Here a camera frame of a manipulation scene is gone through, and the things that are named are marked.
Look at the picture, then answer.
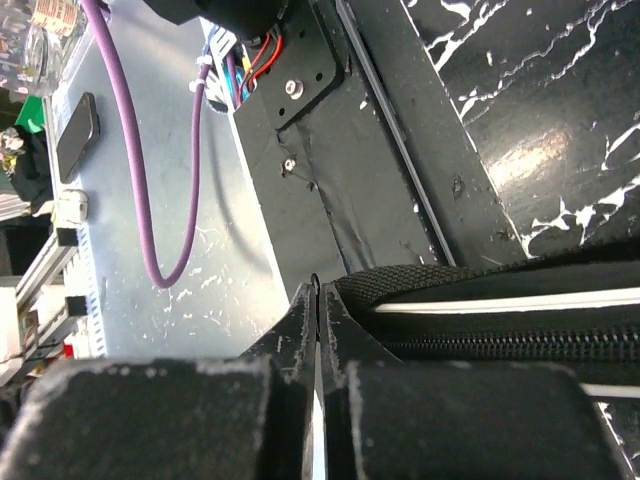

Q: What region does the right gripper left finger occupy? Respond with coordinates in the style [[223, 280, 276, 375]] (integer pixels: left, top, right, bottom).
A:
[[1, 279, 320, 479]]

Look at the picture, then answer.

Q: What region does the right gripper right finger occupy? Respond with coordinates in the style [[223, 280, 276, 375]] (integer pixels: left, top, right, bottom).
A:
[[319, 285, 630, 479]]

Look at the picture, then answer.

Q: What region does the black racket bag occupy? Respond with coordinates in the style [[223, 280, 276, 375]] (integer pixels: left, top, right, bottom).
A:
[[334, 238, 639, 399]]

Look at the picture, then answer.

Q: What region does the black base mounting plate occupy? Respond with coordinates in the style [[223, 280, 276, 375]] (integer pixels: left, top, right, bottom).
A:
[[234, 1, 525, 295]]

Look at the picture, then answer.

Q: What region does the black phone on floor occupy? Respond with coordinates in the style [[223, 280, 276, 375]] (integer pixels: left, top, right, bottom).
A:
[[56, 92, 101, 184]]

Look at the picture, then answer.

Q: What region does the marble pattern table mat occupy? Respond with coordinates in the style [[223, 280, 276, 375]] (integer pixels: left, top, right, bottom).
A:
[[399, 0, 640, 480]]

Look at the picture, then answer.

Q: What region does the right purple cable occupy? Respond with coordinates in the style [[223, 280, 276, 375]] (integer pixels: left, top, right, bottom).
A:
[[79, 0, 241, 290]]

